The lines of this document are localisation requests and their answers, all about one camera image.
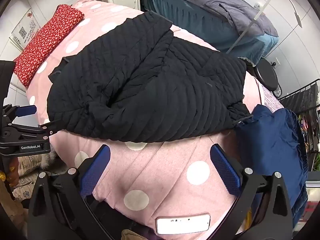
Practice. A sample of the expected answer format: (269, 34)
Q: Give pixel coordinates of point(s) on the pink polka dot blanket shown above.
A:
(162, 175)

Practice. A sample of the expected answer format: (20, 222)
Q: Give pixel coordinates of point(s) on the black quilted jacket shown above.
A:
(150, 80)

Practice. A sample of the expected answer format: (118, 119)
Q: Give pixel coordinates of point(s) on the black metal rack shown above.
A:
(300, 97)

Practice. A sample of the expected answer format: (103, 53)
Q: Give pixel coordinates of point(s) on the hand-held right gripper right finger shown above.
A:
(225, 170)

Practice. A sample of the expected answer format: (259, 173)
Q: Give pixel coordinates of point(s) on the red floral pillow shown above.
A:
(47, 42)

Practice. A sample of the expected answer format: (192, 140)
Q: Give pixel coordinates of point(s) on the navy blue garment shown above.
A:
(270, 145)

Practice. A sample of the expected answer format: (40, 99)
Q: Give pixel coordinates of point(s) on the fur trimmed garment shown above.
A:
(42, 161)

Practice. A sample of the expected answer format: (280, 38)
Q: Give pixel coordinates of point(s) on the white wall outlet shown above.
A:
(275, 62)
(257, 5)

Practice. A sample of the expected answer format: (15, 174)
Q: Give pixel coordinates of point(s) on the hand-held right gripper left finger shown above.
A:
(96, 170)

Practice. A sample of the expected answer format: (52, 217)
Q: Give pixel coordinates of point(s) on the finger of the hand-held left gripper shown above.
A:
(26, 110)
(51, 127)

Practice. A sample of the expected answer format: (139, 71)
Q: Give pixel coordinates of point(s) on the white gooseneck lamp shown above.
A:
(249, 23)

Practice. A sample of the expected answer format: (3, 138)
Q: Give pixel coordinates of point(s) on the wall poster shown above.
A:
(25, 30)

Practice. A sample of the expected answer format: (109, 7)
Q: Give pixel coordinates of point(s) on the black round stool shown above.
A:
(266, 73)

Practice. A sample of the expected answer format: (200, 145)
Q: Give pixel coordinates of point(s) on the beige floral cloth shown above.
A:
(21, 187)

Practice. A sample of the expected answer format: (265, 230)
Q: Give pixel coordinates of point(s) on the white label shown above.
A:
(182, 223)

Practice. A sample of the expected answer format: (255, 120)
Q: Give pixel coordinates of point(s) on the bed with grey duvet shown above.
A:
(200, 27)

